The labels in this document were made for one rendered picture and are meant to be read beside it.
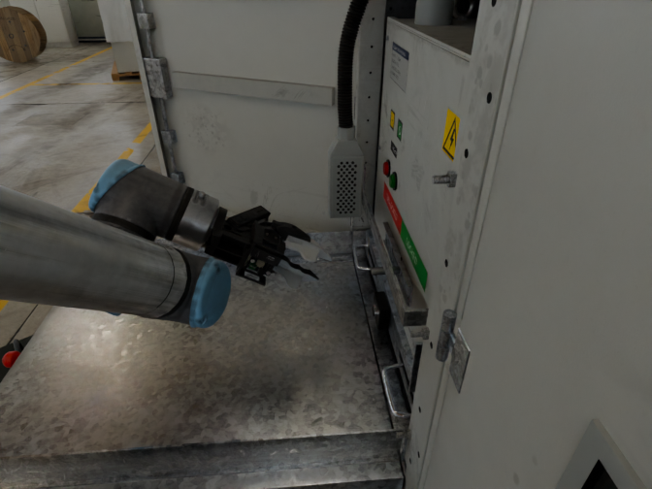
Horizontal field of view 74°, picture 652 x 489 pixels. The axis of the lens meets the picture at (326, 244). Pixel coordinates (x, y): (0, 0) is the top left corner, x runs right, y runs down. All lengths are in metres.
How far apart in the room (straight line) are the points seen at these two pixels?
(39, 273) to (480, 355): 0.33
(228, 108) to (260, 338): 0.63
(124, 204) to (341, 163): 0.43
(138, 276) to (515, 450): 0.36
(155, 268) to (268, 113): 0.74
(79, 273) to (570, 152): 0.37
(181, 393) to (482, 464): 0.59
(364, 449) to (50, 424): 0.51
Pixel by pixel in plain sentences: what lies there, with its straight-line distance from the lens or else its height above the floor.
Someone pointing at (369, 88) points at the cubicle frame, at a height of 1.25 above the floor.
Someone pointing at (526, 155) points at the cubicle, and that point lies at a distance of 0.26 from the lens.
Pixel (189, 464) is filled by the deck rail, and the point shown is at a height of 0.87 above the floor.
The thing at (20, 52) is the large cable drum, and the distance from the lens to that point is 10.34.
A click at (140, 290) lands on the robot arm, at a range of 0.48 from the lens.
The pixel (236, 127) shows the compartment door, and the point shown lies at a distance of 1.23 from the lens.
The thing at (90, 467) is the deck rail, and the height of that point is 0.88.
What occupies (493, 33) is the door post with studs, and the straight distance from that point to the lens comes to 0.35.
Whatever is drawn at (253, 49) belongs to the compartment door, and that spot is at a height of 1.31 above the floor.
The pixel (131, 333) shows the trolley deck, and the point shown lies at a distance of 0.98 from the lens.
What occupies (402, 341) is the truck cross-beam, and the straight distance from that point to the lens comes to 0.78.
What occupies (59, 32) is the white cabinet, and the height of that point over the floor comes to 0.30.
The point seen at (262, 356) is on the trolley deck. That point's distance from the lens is 0.86.
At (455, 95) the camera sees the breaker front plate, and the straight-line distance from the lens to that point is 0.53.
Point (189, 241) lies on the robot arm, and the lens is 0.69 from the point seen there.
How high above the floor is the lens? 1.47
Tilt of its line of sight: 32 degrees down
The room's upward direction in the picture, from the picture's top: straight up
